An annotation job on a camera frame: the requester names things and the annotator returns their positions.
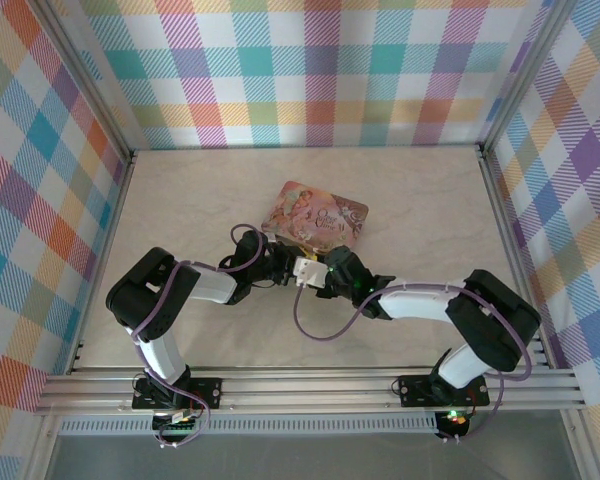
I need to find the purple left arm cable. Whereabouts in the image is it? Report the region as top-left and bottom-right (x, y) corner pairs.
(132, 223), (269, 449)

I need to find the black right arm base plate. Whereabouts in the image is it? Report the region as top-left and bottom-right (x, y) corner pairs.
(397, 374), (491, 408)

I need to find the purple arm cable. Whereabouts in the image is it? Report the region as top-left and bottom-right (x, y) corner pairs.
(292, 279), (534, 445)
(132, 223), (269, 449)

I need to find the aluminium left corner post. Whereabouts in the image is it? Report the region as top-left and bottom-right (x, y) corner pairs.
(42, 0), (137, 164)

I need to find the aluminium corner post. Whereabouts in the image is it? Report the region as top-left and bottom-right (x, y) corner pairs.
(478, 0), (567, 156)
(42, 0), (137, 164)

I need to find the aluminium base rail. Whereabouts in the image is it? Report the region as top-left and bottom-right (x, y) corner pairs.
(33, 367), (587, 415)

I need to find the aluminium left side rail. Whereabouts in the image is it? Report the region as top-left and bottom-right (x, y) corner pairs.
(68, 149), (139, 376)

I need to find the grey metal shelf panel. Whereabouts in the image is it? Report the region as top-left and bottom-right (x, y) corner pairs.
(44, 432), (589, 480)

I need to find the grey slotted cable duct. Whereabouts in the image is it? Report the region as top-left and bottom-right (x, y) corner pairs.
(58, 417), (440, 436)

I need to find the aluminium right corner post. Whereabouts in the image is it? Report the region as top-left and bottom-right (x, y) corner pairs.
(478, 0), (567, 156)

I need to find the pink printed tin box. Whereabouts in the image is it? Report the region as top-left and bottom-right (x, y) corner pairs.
(261, 180), (370, 251)

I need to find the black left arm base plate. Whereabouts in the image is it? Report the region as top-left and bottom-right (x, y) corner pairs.
(131, 377), (225, 412)

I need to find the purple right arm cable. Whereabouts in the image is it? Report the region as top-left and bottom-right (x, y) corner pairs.
(292, 279), (534, 445)

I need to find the aluminium right side rail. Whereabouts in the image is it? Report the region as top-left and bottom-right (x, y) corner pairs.
(477, 143), (551, 369)

